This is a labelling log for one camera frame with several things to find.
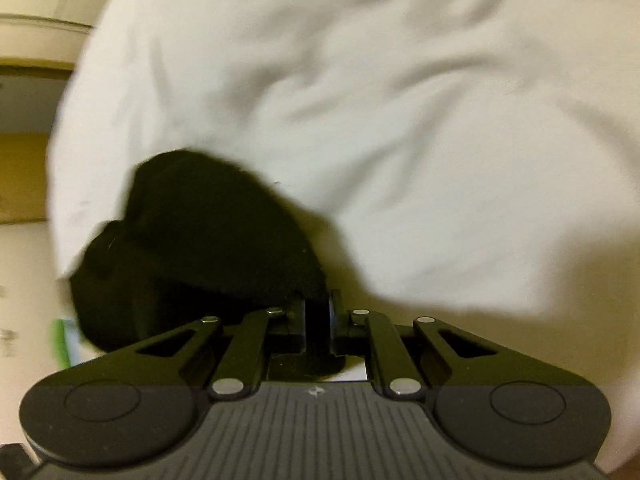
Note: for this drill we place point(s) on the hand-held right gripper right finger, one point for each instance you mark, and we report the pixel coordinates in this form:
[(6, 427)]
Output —
[(336, 322)]

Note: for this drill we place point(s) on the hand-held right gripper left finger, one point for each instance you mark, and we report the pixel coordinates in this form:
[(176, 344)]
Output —
[(295, 325)]

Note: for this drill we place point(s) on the black sweater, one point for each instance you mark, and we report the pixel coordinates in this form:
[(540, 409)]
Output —
[(210, 240)]

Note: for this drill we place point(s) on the white bed sheet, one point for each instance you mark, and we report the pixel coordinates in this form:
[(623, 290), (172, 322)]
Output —
[(375, 135)]

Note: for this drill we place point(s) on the green knitted sweater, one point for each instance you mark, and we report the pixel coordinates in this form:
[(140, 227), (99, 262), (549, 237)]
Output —
[(59, 335)]

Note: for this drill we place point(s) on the wooden door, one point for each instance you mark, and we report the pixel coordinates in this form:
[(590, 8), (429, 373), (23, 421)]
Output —
[(20, 180)]

